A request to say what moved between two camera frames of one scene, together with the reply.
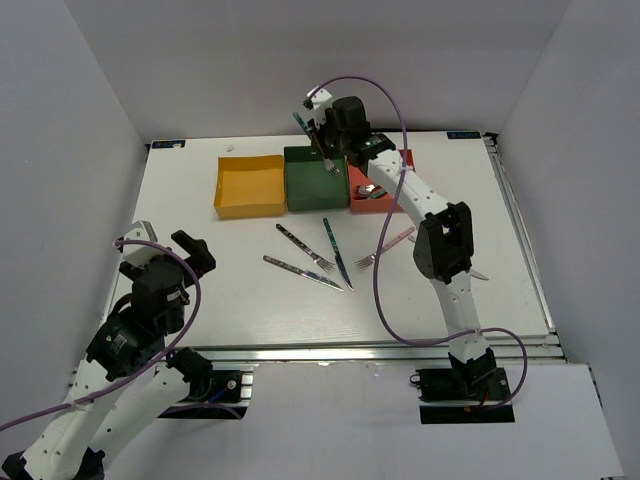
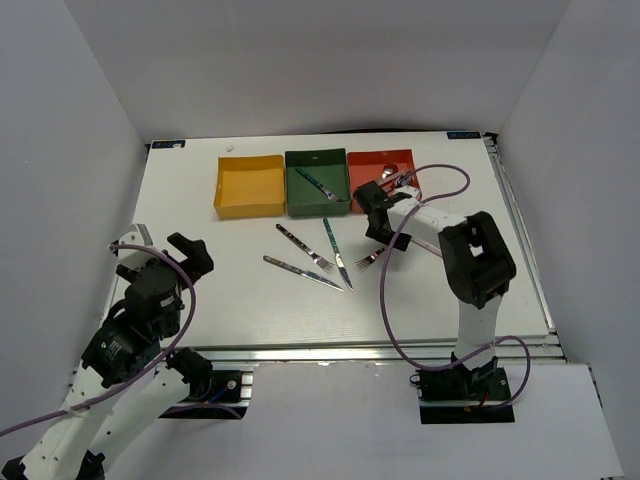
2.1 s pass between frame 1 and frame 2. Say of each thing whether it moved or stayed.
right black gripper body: moved
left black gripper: stayed
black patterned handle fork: stayed
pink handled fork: stayed
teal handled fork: moved
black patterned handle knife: stayed
